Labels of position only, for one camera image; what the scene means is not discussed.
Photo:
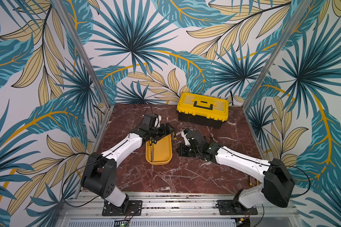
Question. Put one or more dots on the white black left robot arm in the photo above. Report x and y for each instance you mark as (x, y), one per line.
(100, 173)

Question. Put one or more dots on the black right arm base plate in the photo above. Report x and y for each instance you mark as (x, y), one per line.
(231, 207)

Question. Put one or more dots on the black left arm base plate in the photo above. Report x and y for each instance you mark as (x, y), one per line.
(129, 208)

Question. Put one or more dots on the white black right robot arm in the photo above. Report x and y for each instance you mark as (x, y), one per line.
(275, 181)

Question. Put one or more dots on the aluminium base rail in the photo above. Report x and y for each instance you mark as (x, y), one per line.
(174, 210)

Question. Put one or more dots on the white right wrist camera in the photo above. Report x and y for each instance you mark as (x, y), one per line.
(184, 136)

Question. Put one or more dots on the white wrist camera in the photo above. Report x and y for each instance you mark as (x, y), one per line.
(157, 118)
(184, 136)

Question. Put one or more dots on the aluminium corner post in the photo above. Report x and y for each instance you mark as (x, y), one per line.
(64, 16)
(302, 7)

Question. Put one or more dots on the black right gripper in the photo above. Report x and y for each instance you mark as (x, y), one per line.
(186, 149)

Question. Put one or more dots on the yellow plastic storage tray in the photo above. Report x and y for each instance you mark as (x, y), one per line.
(162, 152)

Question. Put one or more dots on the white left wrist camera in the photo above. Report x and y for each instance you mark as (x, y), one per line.
(157, 118)

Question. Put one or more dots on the yellow and black toolbox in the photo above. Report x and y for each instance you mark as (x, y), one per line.
(203, 110)

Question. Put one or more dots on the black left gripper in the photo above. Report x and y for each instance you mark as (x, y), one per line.
(164, 132)

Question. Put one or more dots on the left aluminium corner post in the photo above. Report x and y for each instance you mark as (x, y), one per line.
(64, 16)

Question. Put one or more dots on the right aluminium corner post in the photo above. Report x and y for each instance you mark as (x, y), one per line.
(302, 7)

